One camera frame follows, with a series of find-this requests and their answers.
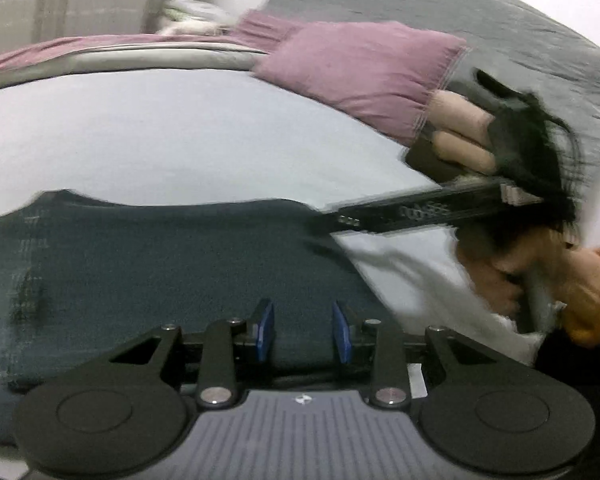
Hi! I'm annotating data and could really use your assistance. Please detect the folded green white cloth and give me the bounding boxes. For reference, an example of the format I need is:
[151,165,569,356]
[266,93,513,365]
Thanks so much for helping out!
[162,0,237,24]

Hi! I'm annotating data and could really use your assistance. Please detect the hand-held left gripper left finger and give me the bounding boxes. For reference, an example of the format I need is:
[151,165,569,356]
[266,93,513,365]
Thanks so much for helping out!
[109,299,276,407]

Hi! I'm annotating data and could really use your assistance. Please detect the person's right forearm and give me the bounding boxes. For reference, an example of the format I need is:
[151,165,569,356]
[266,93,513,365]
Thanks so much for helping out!
[559,246,600,349]

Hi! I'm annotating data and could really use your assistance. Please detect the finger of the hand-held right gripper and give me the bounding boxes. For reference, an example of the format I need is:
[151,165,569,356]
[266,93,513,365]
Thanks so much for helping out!
[324,202,397,237]

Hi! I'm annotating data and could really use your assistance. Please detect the dark brown patterned cloth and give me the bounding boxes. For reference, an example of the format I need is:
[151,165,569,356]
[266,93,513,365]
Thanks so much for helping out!
[405,137,482,184]

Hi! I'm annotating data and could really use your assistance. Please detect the white plush toy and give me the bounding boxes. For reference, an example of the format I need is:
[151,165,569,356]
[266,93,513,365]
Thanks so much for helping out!
[157,17,232,38]

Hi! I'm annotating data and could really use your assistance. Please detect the folded peach garment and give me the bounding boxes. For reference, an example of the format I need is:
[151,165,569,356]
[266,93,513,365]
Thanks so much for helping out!
[432,131,497,174]

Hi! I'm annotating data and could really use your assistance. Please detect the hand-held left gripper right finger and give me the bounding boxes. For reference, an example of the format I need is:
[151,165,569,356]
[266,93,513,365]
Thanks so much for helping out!
[331,301,501,408]

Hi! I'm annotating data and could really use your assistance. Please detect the person's right hand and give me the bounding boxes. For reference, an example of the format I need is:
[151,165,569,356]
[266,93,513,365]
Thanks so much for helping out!
[454,224,600,312]

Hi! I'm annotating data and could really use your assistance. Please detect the grey dotted curtain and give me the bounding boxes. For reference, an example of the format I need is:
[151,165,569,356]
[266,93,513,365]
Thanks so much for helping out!
[0,0,222,59]

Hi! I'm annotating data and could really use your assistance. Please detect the grey quilted headboard cover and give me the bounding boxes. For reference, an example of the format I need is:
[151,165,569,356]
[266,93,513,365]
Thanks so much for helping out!
[260,0,600,247]

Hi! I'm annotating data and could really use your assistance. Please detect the pink and grey duvet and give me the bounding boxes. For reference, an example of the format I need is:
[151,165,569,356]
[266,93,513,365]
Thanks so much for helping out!
[0,10,301,94]

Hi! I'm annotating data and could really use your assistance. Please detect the pink pillow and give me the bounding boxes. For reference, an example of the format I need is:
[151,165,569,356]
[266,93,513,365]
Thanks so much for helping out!
[254,21,469,147]

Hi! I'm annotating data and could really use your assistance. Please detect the dark blue jeans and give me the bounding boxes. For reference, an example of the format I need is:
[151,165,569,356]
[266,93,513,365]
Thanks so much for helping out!
[0,190,397,447]

